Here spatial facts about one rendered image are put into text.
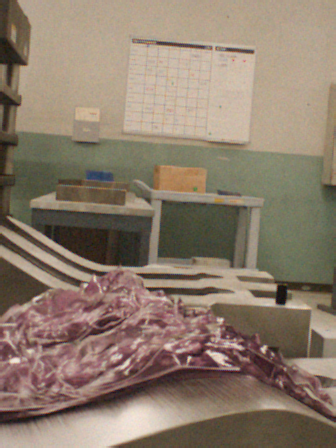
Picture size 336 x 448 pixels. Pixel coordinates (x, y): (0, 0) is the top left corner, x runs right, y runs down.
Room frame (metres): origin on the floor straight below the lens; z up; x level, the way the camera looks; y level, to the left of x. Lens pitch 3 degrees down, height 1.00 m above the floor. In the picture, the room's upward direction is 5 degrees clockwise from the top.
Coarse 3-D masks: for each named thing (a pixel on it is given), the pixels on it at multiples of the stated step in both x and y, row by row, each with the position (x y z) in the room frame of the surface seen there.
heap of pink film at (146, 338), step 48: (96, 288) 0.51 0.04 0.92; (144, 288) 0.53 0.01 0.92; (0, 336) 0.41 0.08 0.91; (48, 336) 0.47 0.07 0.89; (96, 336) 0.43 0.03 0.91; (144, 336) 0.42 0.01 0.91; (192, 336) 0.40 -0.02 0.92; (240, 336) 0.41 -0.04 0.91; (0, 384) 0.38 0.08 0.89; (48, 384) 0.38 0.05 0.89; (96, 384) 0.37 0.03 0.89; (144, 384) 0.38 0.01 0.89; (288, 384) 0.42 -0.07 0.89
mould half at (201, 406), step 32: (160, 384) 0.38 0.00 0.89; (192, 384) 0.38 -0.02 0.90; (224, 384) 0.38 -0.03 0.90; (256, 384) 0.39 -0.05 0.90; (32, 416) 0.37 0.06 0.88; (64, 416) 0.36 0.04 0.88; (96, 416) 0.36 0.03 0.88; (128, 416) 0.35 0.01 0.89; (160, 416) 0.34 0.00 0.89; (192, 416) 0.34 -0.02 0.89; (224, 416) 0.34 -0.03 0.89; (256, 416) 0.34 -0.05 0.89; (288, 416) 0.35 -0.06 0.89; (320, 416) 0.36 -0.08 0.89
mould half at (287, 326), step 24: (24, 240) 0.82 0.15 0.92; (48, 240) 0.92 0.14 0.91; (0, 264) 0.68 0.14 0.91; (24, 264) 0.70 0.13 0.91; (48, 264) 0.78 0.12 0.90; (96, 264) 0.93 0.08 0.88; (0, 288) 0.68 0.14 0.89; (24, 288) 0.68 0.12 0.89; (48, 288) 0.68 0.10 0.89; (72, 288) 0.71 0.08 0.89; (240, 288) 0.78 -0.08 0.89; (264, 288) 0.80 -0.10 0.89; (0, 312) 0.68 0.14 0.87; (216, 312) 0.69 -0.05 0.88; (240, 312) 0.69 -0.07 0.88; (264, 312) 0.69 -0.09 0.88; (288, 312) 0.69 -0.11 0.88; (264, 336) 0.69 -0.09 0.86; (288, 336) 0.69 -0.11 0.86
